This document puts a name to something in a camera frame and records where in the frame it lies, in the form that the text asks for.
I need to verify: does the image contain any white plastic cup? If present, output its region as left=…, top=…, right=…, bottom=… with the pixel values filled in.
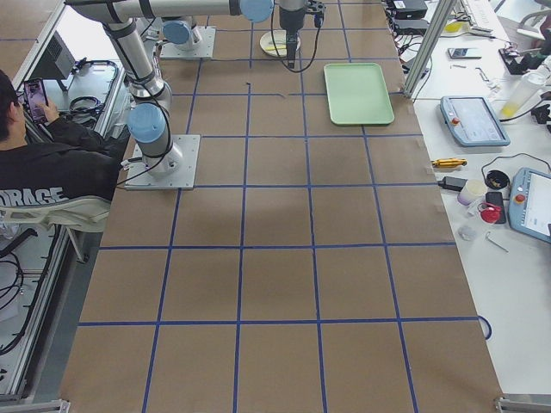
left=457, top=179, right=487, bottom=206

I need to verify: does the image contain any white speckled round plate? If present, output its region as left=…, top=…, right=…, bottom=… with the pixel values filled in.
left=259, top=30, right=287, bottom=58

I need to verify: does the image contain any light green plastic tray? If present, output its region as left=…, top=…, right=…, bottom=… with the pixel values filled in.
left=324, top=63, right=394, bottom=126

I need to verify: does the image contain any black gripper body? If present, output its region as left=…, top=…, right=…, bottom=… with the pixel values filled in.
left=279, top=0, right=324, bottom=51

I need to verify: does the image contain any blue teach pendant far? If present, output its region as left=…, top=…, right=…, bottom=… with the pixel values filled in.
left=440, top=96, right=511, bottom=147

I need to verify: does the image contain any smartphone on white desk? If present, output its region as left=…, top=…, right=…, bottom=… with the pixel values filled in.
left=447, top=47, right=482, bottom=60

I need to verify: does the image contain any white office chair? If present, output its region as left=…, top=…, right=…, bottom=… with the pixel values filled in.
left=1, top=196, right=111, bottom=263

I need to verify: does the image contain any silver hex key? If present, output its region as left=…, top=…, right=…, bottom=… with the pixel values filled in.
left=485, top=231, right=509, bottom=253

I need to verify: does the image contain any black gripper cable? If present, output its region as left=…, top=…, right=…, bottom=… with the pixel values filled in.
left=269, top=8, right=322, bottom=73

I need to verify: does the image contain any blue teach pendant near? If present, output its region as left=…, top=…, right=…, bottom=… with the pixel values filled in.
left=508, top=168, right=551, bottom=243

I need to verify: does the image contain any clear plastic bottle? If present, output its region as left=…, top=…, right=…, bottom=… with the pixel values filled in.
left=500, top=71, right=548, bottom=122

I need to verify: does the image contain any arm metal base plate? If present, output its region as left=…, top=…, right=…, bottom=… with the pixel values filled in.
left=160, top=21, right=216, bottom=60
left=124, top=134, right=201, bottom=190

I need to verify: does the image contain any person in black shirt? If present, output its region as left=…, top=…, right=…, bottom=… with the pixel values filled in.
left=1, top=73, right=130, bottom=207

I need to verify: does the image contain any aluminium frame post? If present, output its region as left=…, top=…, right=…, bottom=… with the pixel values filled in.
left=403, top=0, right=456, bottom=98

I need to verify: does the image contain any blue teach pendant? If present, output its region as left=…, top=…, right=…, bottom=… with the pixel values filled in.
left=440, top=96, right=511, bottom=147
left=508, top=168, right=551, bottom=243

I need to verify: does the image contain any grey electronics box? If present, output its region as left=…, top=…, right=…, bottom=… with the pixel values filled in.
left=36, top=31, right=75, bottom=80

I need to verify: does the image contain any red round tape roll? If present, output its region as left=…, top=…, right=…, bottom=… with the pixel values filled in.
left=478, top=202, right=502, bottom=224

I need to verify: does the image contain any black power adapter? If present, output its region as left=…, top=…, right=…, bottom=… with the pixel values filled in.
left=437, top=176, right=467, bottom=192

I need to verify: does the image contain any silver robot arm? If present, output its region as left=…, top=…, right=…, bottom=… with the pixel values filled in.
left=67, top=1, right=325, bottom=189
left=161, top=15, right=201, bottom=51

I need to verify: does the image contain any smartphone with pink screen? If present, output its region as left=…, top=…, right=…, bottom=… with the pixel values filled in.
left=23, top=78, right=47, bottom=124

